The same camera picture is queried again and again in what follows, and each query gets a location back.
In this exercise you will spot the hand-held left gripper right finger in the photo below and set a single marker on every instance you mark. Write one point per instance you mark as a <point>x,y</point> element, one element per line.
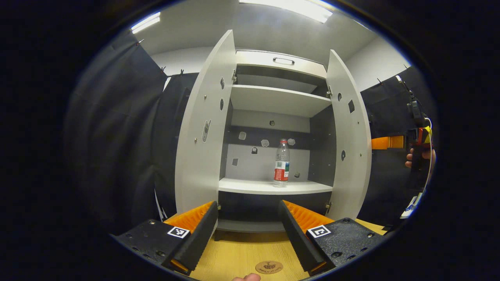
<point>299,238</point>

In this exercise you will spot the white board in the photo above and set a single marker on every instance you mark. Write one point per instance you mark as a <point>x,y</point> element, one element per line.
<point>408,212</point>

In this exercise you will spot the white drawer front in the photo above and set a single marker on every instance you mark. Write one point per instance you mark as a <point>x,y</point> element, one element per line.
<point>254,58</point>

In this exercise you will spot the round wooden coaster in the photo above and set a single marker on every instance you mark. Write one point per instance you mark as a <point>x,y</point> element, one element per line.
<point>268,267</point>

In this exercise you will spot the white cabinet door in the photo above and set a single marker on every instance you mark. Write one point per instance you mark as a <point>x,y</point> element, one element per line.
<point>195,168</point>
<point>353,175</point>

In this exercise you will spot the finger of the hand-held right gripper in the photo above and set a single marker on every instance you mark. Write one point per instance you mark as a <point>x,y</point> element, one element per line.
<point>384,142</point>

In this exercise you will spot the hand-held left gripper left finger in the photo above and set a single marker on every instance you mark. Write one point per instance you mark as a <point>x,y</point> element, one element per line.
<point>199,238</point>

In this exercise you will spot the white and grey cabinet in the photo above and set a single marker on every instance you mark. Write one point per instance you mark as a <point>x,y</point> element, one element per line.
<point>254,164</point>

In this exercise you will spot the clear plastic bottle red label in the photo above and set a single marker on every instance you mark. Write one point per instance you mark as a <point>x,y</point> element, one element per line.
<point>281,168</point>

